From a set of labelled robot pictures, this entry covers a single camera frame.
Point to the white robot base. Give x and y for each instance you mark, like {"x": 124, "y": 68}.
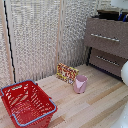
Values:
{"x": 122, "y": 120}

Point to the brown drawer cabinet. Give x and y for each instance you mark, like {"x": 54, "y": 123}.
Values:
{"x": 103, "y": 50}

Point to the yellow red snack box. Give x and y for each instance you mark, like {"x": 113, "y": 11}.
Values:
{"x": 67, "y": 73}

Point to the pink cup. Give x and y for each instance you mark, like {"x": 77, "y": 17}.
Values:
{"x": 80, "y": 84}

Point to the beige woven folding screen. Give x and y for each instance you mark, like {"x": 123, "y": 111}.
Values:
{"x": 33, "y": 36}

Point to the red plastic shopping basket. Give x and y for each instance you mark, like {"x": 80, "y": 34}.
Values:
{"x": 28, "y": 105}

